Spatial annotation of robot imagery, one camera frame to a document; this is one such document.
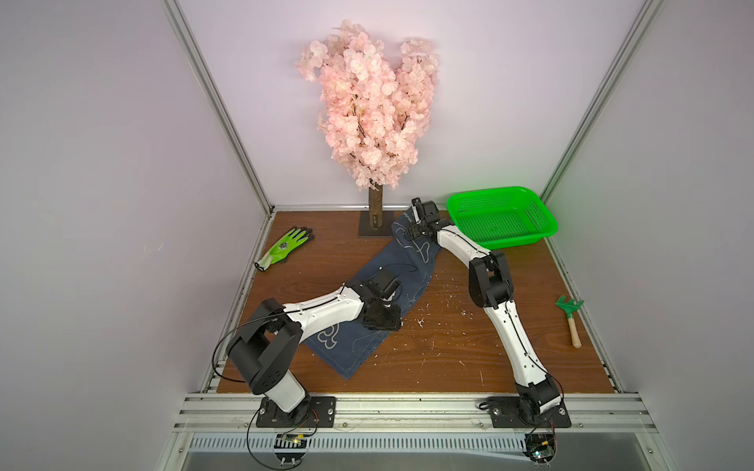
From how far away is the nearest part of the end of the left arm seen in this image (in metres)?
0.65

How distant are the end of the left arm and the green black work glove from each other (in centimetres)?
49

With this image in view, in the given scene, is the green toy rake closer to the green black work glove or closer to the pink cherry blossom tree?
the pink cherry blossom tree

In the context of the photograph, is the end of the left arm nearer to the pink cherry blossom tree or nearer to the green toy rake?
the pink cherry blossom tree

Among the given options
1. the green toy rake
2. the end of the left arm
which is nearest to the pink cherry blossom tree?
the end of the left arm

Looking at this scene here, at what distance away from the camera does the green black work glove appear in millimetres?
1050

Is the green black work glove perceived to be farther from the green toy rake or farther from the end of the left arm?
the green toy rake
